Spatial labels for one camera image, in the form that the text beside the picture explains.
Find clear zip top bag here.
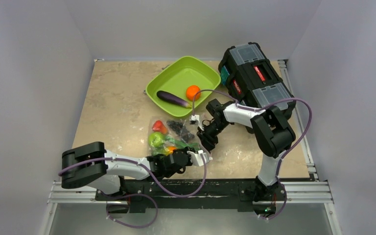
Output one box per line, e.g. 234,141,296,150
146,116,206,155

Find orange fake fruit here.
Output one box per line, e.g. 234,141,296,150
186,85,201,101

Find purple fake eggplant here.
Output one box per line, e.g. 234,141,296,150
156,90,192,108

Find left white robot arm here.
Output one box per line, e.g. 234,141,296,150
59,141,212,200

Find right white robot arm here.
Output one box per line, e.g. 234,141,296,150
197,99,296,202

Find orange green fake mango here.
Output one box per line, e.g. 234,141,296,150
151,146,177,156

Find dark fake grape bunch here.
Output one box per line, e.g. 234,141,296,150
166,120,195,142

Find green fake fruit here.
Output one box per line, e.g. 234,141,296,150
148,132,166,148

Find red fake tomato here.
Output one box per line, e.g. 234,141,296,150
152,120,168,135

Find green plastic tray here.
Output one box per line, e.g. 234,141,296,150
145,56,221,118

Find black Delixi toolbox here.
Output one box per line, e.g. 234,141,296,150
218,42,293,108

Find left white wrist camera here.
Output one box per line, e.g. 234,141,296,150
187,150,213,166

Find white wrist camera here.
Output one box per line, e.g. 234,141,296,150
189,114,204,131
187,150,213,166

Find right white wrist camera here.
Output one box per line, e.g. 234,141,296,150
189,114,204,131

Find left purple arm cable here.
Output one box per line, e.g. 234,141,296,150
58,152,208,198

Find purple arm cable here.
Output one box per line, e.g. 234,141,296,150
191,89,313,195
58,152,208,198

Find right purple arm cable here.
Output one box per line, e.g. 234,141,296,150
191,89,313,195

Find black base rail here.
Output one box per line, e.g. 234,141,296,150
95,178,286,215

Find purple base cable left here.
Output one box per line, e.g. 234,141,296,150
106,193,159,229

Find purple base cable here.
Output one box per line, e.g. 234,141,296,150
258,181,288,221
106,193,159,229

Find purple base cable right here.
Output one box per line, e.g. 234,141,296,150
258,181,288,221

